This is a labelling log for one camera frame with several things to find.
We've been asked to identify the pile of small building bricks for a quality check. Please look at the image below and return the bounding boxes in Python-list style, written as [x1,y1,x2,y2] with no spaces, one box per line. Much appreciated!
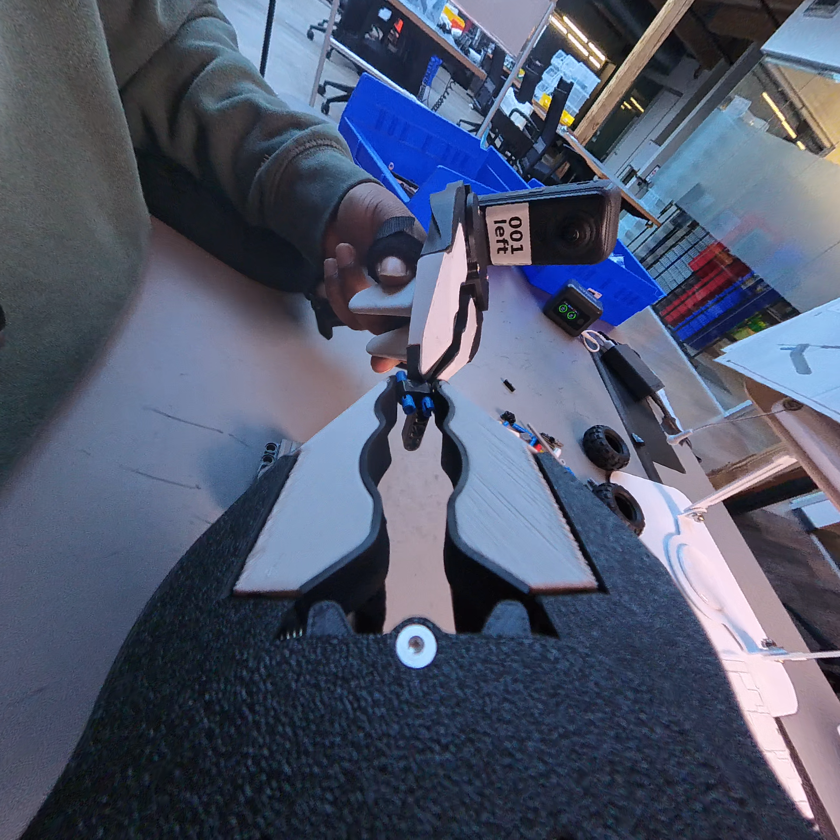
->
[497,378,565,460]

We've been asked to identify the person's left forearm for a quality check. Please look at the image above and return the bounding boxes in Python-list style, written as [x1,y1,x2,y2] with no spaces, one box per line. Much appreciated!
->
[119,0,395,270]

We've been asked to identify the black device with green display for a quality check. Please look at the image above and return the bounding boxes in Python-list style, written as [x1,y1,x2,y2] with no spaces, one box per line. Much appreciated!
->
[545,283,605,338]

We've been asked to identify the wooden post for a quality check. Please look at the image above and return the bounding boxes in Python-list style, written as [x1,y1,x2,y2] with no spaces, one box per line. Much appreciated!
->
[571,0,694,145]

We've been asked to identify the black toy tyre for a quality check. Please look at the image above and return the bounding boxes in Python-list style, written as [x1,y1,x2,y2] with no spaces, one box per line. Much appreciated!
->
[591,481,647,535]
[583,423,631,471]

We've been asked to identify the instruction booklet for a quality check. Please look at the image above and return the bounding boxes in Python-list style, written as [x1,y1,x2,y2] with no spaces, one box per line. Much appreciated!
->
[716,300,840,421]

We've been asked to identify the blue plastic bin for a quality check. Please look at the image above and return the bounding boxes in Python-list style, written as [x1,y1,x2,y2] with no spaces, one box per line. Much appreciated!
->
[414,164,664,326]
[339,73,526,198]

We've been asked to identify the white book stand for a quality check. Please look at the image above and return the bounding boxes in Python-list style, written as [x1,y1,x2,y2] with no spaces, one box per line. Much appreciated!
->
[644,394,840,720]

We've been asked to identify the grey desk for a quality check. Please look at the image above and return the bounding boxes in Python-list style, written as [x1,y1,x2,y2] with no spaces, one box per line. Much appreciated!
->
[0,217,840,840]

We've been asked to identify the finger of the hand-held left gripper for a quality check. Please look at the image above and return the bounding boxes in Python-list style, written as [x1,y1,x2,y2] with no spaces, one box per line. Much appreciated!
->
[406,247,469,384]
[452,255,489,376]

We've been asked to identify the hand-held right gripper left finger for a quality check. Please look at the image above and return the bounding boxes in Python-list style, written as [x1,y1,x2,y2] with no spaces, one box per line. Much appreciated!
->
[234,382,400,628]

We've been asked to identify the black power adapter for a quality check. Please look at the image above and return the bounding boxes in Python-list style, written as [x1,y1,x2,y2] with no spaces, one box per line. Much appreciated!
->
[602,342,668,401]

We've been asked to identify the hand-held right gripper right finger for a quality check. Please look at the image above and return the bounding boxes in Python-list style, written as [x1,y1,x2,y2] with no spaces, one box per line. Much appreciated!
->
[436,385,602,627]

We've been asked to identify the black beam frame yellow pins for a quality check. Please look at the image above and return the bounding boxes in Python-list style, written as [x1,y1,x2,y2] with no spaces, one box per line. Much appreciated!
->
[392,371,439,454]

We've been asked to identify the stacked red and blue crates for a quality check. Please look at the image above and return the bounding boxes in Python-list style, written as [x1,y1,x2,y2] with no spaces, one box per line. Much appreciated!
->
[657,237,782,355]

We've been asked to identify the person's left hand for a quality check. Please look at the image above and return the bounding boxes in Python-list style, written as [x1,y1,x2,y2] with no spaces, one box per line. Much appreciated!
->
[322,182,426,375]

